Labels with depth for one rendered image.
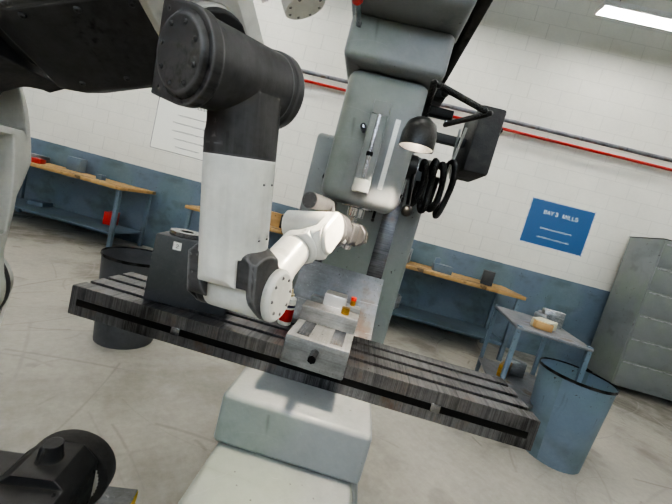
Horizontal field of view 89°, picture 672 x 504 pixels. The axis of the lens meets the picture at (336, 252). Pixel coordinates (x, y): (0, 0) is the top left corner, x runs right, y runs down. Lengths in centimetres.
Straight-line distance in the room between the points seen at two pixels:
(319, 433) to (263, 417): 13
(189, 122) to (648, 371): 715
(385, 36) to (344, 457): 93
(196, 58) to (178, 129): 565
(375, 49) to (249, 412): 86
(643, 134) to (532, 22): 216
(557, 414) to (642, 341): 308
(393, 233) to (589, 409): 199
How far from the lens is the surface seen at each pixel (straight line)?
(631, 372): 590
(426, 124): 73
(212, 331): 95
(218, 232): 44
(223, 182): 43
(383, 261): 132
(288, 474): 87
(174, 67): 42
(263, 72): 44
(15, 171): 74
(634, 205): 637
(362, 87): 91
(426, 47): 91
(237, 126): 43
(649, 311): 579
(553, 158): 584
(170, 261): 102
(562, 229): 586
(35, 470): 104
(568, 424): 293
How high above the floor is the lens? 128
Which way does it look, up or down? 6 degrees down
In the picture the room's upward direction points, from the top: 15 degrees clockwise
